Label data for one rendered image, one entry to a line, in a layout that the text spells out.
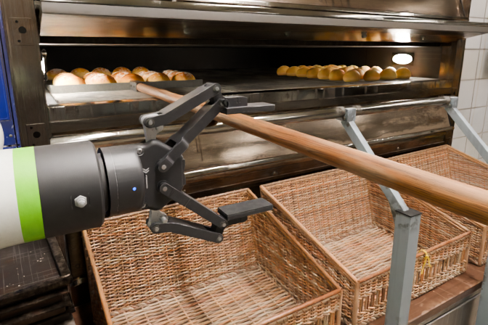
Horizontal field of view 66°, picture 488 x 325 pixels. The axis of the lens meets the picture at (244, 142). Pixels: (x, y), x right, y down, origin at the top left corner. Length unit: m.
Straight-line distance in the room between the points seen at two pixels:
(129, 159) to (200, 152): 0.83
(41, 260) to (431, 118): 1.74
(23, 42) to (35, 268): 0.54
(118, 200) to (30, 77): 0.73
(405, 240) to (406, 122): 0.99
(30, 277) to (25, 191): 0.50
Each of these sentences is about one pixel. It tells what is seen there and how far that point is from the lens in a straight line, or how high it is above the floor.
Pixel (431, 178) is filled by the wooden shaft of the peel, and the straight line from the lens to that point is 0.41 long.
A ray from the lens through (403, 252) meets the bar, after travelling 1.00.
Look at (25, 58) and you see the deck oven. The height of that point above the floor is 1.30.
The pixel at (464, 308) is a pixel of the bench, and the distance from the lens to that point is 1.52.
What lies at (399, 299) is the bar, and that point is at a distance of 1.06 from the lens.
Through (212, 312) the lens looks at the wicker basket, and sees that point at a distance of 1.18.
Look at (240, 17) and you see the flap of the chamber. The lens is 1.09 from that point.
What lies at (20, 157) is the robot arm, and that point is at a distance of 0.40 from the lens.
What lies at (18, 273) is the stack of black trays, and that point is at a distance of 0.89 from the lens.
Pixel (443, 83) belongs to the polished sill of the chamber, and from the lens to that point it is 2.09.
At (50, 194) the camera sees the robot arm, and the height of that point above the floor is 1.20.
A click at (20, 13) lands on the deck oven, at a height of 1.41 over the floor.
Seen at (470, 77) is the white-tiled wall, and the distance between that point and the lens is 2.29.
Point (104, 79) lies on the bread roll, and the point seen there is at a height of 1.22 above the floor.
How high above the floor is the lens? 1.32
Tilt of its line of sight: 14 degrees down
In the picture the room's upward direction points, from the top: straight up
